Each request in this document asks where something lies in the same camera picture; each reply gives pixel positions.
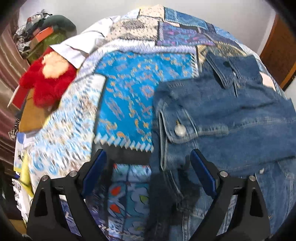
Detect red gold striped curtain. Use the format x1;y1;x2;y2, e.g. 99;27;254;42
1;12;29;176

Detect red plush toy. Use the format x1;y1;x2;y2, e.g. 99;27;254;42
19;47;77;108

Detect orange shoe box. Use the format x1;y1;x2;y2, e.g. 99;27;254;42
30;26;54;49

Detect red box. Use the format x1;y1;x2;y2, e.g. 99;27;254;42
7;85;30;109

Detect wooden door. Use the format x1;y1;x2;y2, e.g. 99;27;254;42
260;15;296;90

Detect grey neck pillow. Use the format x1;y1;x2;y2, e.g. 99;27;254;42
41;15;77;36

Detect pile of clothes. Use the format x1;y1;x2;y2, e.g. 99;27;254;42
13;9;52;57

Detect wooden bedside table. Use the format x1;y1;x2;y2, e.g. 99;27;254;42
18;89;59;133

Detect white shirt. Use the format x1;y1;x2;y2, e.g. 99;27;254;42
50;16;120;69

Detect blue denim jacket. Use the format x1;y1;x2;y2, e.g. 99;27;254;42
144;53;295;240

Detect green patterned storage box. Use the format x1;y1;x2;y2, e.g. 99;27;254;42
26;32;66;64

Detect blue patchwork quilt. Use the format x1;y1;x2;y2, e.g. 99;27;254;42
14;4;287;241

